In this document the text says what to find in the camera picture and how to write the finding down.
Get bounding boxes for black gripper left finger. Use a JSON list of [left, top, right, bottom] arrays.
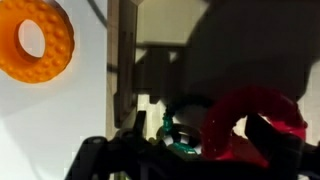
[[64, 110, 204, 180]]

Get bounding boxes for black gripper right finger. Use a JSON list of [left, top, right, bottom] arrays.
[[229, 114, 320, 180]]

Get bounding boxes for red knobbed ring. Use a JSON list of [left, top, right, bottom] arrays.
[[201, 87, 308, 169]]

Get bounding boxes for light wooden tray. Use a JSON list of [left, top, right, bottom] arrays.
[[105, 0, 320, 149]]

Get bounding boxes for dark green ring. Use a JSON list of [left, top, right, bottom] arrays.
[[156, 104, 203, 155]]

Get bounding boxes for orange knobbed ring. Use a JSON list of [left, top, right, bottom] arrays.
[[0, 0, 76, 84]]

